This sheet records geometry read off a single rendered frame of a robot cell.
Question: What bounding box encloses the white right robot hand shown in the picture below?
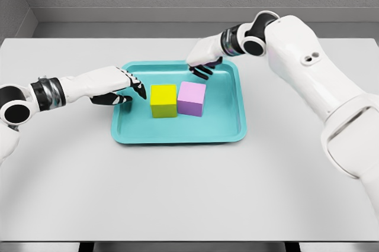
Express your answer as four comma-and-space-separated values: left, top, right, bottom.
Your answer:
185, 35, 223, 80

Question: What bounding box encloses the teal plastic tray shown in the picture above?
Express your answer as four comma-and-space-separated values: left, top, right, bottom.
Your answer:
110, 60, 248, 146

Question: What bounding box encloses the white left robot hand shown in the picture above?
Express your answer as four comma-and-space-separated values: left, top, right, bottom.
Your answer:
85, 66, 147, 106

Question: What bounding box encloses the yellow cube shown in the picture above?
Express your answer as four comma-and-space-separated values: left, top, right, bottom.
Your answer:
150, 83, 178, 119

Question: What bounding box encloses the pink cube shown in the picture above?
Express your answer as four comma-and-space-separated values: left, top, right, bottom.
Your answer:
176, 80, 207, 117

